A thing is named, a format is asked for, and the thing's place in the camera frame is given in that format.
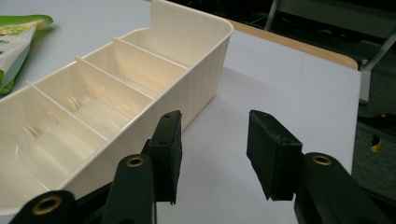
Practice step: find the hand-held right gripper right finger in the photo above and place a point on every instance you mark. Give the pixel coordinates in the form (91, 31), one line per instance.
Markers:
(274, 155)

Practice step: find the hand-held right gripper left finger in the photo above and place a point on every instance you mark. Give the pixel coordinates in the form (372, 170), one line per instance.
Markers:
(165, 155)

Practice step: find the cream plastic divided organizer box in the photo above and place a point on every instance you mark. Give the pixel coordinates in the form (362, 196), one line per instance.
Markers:
(102, 102)

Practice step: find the green and white snack bag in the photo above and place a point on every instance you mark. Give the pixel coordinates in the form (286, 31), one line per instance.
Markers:
(15, 49)

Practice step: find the yellow and black clamp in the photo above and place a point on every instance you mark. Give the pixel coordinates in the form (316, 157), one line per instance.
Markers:
(378, 137)

